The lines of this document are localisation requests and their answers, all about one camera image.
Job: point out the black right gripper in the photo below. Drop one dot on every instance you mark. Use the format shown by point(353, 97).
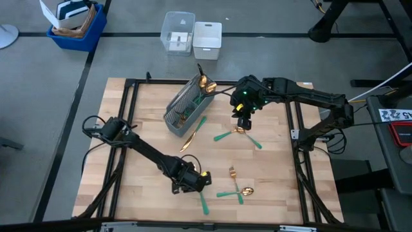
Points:
point(247, 113)

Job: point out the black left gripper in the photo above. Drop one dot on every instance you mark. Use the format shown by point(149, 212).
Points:
point(191, 178)

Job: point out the grey mesh cutlery basket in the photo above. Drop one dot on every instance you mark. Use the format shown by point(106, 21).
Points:
point(175, 111)

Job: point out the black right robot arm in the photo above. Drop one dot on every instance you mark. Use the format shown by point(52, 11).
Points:
point(305, 95)

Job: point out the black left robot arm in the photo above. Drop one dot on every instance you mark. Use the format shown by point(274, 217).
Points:
point(148, 151)

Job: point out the silver mounting plate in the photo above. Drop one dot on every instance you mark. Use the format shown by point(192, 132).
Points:
point(295, 134)

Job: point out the white plastic basket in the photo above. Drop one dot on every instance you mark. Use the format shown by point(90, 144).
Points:
point(207, 53)

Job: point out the white paper sheets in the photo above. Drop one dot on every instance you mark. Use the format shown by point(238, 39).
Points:
point(178, 42)

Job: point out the black floor stand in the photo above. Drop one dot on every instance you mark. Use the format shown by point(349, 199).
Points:
point(323, 29)

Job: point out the clear plastic bin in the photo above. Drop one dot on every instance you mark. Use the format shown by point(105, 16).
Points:
point(170, 22)

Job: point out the black desk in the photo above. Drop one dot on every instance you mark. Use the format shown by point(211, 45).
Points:
point(386, 154)

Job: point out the white printed label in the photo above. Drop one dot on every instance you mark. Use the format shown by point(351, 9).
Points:
point(396, 115)

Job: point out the red tablet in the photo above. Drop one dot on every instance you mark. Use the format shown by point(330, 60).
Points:
point(402, 133)

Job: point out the blue plastic bin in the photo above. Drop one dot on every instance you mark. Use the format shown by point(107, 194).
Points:
point(83, 43)

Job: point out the grey chair leg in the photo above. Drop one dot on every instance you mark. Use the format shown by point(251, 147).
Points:
point(11, 144)

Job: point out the brown wicker tray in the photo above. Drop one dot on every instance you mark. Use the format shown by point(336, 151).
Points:
point(80, 32)

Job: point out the white cardboard box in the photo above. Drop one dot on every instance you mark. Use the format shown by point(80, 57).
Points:
point(48, 13)

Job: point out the grey round stand base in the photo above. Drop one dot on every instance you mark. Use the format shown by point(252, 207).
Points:
point(8, 35)

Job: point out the black table frame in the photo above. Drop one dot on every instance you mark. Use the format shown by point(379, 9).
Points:
point(161, 81)

